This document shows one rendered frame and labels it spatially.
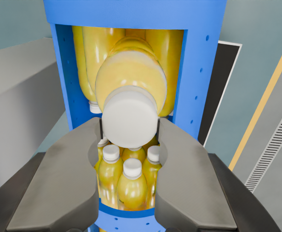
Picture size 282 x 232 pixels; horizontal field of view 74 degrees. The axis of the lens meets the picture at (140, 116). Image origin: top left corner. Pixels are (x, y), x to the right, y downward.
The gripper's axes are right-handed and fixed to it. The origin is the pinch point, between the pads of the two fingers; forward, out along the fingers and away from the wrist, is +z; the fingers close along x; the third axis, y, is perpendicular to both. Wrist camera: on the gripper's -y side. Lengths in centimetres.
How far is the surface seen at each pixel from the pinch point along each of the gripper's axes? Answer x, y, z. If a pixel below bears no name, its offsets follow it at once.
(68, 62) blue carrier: -13.1, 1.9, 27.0
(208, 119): 61, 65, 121
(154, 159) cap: 5.2, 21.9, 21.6
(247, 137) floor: 111, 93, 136
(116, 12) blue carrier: -1.7, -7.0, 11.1
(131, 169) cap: -0.1, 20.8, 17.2
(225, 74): 66, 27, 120
